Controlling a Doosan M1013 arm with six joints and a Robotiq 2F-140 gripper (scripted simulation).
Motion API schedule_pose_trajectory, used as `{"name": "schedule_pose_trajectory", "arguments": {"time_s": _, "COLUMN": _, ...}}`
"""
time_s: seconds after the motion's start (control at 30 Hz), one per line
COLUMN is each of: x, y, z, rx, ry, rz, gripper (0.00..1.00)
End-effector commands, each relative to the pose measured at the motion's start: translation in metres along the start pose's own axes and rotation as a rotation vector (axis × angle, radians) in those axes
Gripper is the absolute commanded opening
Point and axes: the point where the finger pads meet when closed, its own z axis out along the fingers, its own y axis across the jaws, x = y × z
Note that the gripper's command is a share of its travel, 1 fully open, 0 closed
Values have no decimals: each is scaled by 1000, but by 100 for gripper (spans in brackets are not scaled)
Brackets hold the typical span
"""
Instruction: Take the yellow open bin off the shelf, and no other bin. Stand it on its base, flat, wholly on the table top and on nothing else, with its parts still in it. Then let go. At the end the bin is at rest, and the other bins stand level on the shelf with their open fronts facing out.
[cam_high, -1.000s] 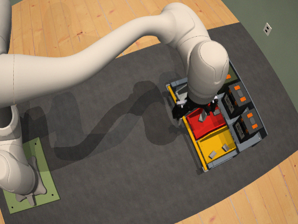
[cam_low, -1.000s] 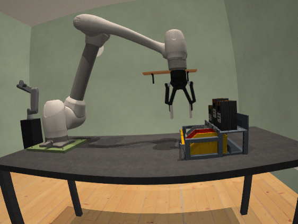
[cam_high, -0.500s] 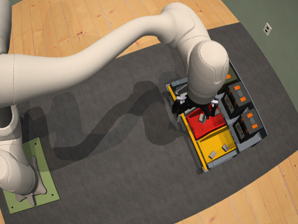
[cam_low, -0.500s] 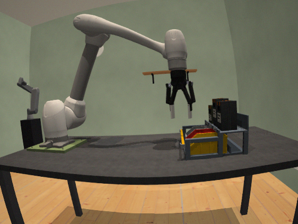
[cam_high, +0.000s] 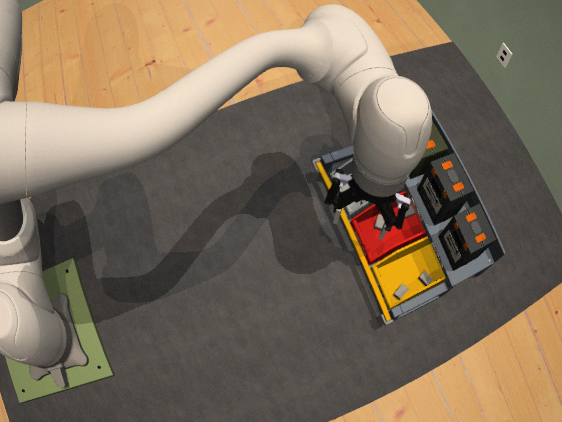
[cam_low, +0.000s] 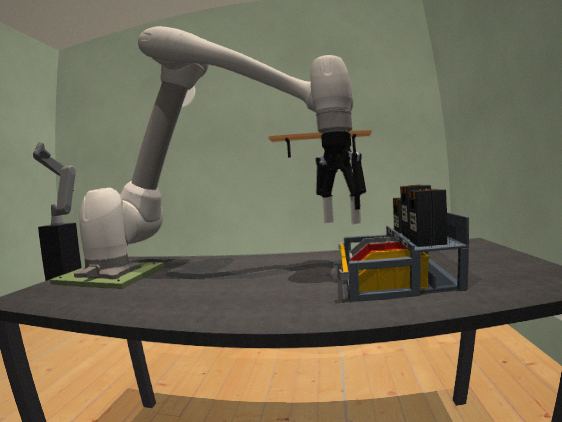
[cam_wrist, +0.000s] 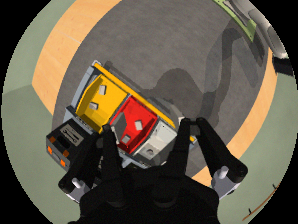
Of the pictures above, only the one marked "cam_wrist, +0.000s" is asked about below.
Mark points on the yellow retaining rail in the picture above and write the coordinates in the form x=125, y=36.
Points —
x=131, y=91

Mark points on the yellow bin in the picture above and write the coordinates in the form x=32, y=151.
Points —
x=107, y=103

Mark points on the red open bin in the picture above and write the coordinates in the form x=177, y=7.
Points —
x=132, y=113

